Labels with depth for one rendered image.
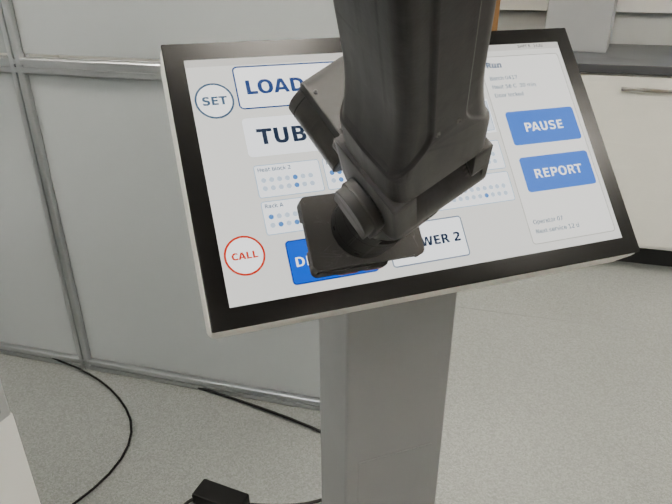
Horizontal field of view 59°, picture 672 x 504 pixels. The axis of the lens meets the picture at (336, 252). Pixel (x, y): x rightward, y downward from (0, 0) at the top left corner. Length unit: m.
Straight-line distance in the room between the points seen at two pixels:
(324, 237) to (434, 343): 0.38
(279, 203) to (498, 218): 0.25
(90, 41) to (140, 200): 0.44
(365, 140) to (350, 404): 0.58
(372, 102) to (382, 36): 0.05
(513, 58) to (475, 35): 0.58
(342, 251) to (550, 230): 0.31
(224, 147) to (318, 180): 0.10
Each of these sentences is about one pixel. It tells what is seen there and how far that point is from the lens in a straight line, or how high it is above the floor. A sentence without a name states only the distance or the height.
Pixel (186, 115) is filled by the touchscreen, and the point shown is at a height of 1.13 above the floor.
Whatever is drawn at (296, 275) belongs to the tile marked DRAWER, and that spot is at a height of 0.99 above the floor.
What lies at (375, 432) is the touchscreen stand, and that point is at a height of 0.67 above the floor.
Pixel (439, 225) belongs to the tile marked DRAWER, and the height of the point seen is 1.02.
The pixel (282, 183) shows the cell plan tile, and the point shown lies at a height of 1.07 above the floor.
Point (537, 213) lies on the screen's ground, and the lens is 0.73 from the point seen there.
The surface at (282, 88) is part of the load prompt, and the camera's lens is 0.67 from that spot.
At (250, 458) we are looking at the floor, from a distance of 1.81.
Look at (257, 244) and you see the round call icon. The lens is 0.60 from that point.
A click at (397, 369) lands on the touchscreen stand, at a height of 0.77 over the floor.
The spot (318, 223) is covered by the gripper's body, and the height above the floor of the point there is 1.08.
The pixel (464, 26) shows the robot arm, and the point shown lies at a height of 1.26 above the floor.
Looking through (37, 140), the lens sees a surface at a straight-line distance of 1.93.
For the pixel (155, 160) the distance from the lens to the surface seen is 1.74.
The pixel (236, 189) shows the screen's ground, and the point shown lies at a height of 1.07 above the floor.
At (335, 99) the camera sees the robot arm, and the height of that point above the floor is 1.20.
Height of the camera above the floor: 1.28
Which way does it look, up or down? 26 degrees down
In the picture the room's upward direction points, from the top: straight up
